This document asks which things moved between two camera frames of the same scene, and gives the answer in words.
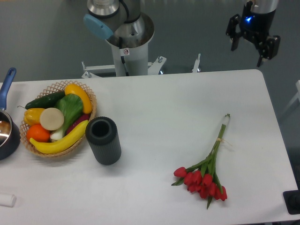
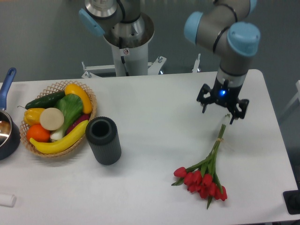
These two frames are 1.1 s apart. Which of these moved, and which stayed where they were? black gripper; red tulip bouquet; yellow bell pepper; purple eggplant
Moved: black gripper
Stayed: red tulip bouquet; purple eggplant; yellow bell pepper
